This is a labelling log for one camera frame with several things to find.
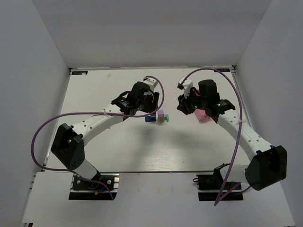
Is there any pink plastic box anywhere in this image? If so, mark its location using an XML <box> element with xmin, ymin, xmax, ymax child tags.
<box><xmin>192</xmin><ymin>87</ymin><xmax>210</xmax><ymax>122</ymax></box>

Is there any dark blue rectangular block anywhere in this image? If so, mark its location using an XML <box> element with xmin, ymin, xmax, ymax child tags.
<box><xmin>145</xmin><ymin>115</ymin><xmax>156</xmax><ymax>122</ymax></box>

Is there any purple printed cube block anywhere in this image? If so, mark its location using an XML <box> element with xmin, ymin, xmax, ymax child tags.
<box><xmin>158</xmin><ymin>110</ymin><xmax>164</xmax><ymax>116</ymax></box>

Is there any green hospital arch block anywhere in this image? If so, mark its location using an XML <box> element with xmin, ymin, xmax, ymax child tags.
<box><xmin>158</xmin><ymin>114</ymin><xmax>169</xmax><ymax>123</ymax></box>

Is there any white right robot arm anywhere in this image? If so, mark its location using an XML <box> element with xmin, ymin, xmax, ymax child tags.
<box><xmin>177</xmin><ymin>78</ymin><xmax>287</xmax><ymax>191</ymax></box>

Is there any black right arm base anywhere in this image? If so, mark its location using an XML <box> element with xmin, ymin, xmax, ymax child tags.
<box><xmin>193</xmin><ymin>174</ymin><xmax>243</xmax><ymax>201</ymax></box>

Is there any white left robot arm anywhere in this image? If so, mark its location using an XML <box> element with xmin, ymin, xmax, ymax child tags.
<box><xmin>51</xmin><ymin>78</ymin><xmax>159</xmax><ymax>181</ymax></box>

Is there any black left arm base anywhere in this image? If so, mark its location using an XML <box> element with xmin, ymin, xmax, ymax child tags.
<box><xmin>69</xmin><ymin>173</ymin><xmax>119</xmax><ymax>201</ymax></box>

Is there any right corner label sticker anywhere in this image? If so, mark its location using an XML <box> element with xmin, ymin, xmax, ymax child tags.
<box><xmin>216</xmin><ymin>68</ymin><xmax>230</xmax><ymax>72</ymax></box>

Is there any corner label sticker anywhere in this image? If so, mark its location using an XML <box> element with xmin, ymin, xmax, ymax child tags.
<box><xmin>216</xmin><ymin>68</ymin><xmax>230</xmax><ymax>72</ymax></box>
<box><xmin>71</xmin><ymin>71</ymin><xmax>88</xmax><ymax>75</ymax></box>

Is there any left corner label sticker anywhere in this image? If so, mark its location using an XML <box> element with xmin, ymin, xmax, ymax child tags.
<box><xmin>71</xmin><ymin>71</ymin><xmax>88</xmax><ymax>75</ymax></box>

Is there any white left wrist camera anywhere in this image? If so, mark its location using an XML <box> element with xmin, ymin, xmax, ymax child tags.
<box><xmin>143</xmin><ymin>77</ymin><xmax>158</xmax><ymax>91</ymax></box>

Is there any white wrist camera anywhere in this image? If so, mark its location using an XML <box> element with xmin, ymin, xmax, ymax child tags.
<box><xmin>143</xmin><ymin>77</ymin><xmax>158</xmax><ymax>91</ymax></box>
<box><xmin>177</xmin><ymin>77</ymin><xmax>193</xmax><ymax>98</ymax></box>

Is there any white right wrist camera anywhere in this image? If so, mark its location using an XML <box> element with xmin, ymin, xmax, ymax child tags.
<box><xmin>177</xmin><ymin>77</ymin><xmax>193</xmax><ymax>98</ymax></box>

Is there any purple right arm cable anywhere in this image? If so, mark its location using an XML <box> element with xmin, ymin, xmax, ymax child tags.
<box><xmin>177</xmin><ymin>68</ymin><xmax>253</xmax><ymax>206</ymax></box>

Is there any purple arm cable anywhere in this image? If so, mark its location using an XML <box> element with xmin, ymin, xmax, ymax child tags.
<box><xmin>31</xmin><ymin>75</ymin><xmax>165</xmax><ymax>199</ymax></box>
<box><xmin>177</xmin><ymin>68</ymin><xmax>253</xmax><ymax>206</ymax></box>

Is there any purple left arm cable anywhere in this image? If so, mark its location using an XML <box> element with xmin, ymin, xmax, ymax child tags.
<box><xmin>31</xmin><ymin>75</ymin><xmax>165</xmax><ymax>199</ymax></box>

